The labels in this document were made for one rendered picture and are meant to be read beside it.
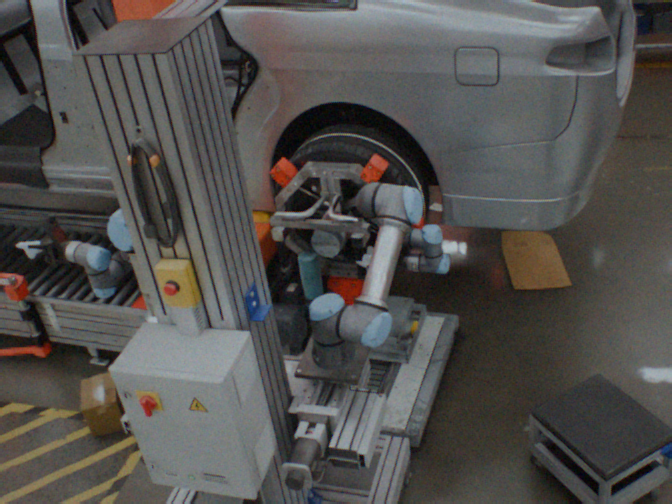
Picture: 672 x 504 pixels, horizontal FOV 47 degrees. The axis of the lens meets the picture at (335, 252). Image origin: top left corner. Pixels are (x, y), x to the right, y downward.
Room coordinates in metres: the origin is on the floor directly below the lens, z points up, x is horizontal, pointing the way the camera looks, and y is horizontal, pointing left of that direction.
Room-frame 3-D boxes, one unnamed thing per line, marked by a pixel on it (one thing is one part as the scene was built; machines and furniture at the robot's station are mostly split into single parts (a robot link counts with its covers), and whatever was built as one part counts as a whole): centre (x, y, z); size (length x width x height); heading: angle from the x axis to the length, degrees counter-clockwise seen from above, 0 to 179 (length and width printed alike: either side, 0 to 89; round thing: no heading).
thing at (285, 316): (2.97, 0.23, 0.26); 0.42 x 0.18 x 0.35; 156
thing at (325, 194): (2.74, 0.10, 1.03); 0.19 x 0.18 x 0.11; 156
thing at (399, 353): (2.97, -0.11, 0.13); 0.50 x 0.36 x 0.10; 66
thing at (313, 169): (2.81, -0.04, 0.85); 0.54 x 0.07 x 0.54; 66
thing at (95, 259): (2.23, 0.81, 1.21); 0.11 x 0.08 x 0.09; 55
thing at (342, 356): (2.01, 0.05, 0.87); 0.15 x 0.15 x 0.10
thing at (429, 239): (2.42, -0.35, 0.95); 0.11 x 0.08 x 0.11; 57
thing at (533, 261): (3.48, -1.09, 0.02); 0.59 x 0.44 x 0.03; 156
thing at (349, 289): (2.85, -0.05, 0.48); 0.16 x 0.12 x 0.17; 156
